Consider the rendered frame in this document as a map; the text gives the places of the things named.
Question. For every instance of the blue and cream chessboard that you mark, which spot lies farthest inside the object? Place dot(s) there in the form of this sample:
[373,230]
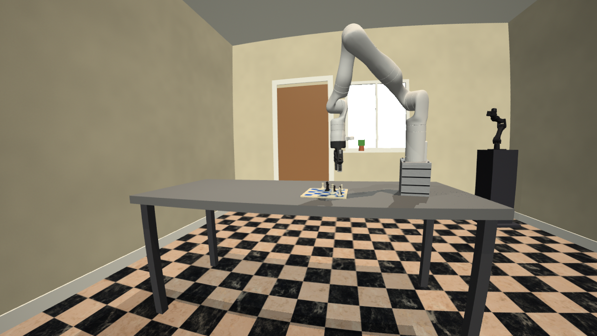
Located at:
[321,193]

